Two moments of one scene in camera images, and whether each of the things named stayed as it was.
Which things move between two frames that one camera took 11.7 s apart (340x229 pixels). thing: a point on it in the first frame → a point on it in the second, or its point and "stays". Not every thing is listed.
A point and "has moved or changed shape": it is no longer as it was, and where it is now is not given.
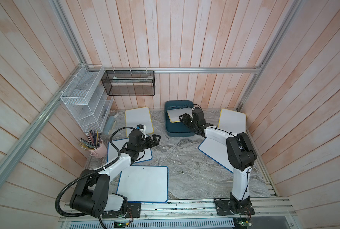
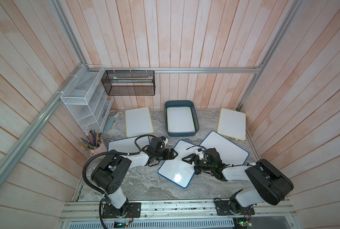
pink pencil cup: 100,152 stays
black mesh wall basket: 129,82 stays
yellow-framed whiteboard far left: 136,116 stays
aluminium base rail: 268,209 stays
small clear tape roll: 113,113 stays
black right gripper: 185,118 → 194,157
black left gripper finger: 152,142 → 169,155
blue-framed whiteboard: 144,184 → 177,170
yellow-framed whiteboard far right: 232,121 stays
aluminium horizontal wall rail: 181,69 stays
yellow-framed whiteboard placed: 174,114 has moved or changed shape
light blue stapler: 110,125 stays
